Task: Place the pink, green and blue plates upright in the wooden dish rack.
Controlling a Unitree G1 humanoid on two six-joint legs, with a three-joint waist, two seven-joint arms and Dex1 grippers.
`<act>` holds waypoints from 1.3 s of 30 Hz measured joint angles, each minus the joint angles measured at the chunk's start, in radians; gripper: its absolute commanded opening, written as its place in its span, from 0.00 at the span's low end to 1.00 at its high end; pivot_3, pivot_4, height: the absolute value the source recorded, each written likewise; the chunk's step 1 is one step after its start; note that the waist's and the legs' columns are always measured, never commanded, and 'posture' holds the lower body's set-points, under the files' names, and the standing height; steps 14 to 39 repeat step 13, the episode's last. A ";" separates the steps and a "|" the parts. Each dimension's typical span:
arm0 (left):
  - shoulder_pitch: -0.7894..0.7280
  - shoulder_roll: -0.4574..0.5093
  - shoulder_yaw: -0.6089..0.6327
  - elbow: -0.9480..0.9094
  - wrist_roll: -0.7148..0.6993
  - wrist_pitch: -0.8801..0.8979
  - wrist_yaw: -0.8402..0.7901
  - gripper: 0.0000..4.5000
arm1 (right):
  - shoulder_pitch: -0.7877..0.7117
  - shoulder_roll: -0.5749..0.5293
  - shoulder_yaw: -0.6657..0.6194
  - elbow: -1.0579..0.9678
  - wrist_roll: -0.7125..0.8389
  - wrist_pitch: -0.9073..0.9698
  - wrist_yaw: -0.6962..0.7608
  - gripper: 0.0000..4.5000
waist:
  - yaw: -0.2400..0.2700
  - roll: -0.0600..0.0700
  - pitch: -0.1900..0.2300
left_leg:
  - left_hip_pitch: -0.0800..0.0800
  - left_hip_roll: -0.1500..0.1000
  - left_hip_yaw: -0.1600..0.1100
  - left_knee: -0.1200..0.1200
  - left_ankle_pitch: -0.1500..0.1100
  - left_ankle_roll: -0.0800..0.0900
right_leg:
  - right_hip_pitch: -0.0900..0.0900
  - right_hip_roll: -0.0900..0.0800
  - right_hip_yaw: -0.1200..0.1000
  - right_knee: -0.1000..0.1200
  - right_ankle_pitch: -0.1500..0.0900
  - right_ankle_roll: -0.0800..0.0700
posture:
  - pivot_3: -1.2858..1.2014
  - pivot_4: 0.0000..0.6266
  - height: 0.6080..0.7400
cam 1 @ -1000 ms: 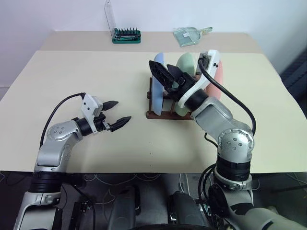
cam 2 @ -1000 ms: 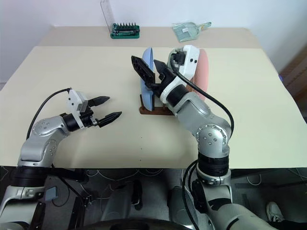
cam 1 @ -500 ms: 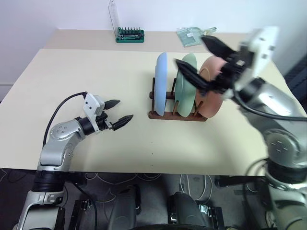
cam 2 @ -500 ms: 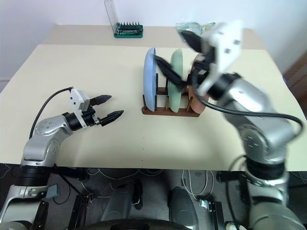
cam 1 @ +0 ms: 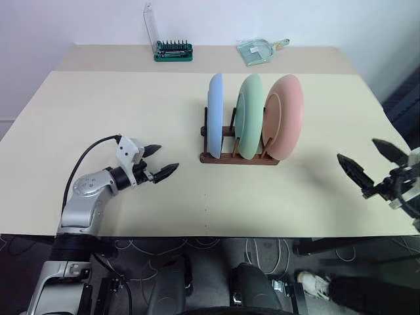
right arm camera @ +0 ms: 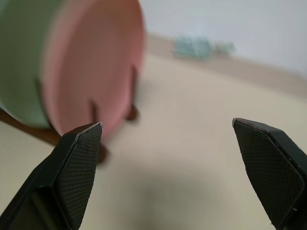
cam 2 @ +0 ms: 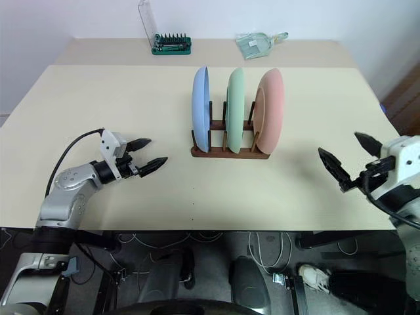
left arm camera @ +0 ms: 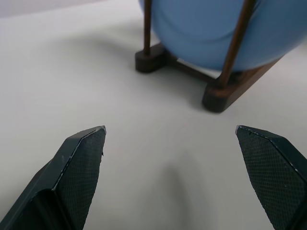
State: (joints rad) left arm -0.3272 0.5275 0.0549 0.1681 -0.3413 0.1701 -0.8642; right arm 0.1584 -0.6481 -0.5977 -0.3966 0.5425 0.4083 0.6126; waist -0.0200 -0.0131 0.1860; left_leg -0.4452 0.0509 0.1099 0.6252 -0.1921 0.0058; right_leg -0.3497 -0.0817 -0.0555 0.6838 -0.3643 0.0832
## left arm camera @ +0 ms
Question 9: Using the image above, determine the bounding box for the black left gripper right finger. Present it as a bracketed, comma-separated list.
[235, 124, 307, 230]

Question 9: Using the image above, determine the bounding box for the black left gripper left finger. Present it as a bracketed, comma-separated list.
[0, 125, 107, 230]

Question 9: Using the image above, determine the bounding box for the blue plate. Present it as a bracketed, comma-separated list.
[138, 0, 307, 73]

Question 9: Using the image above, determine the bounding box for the brown wooden dish rack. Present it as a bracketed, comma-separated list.
[134, 0, 285, 113]

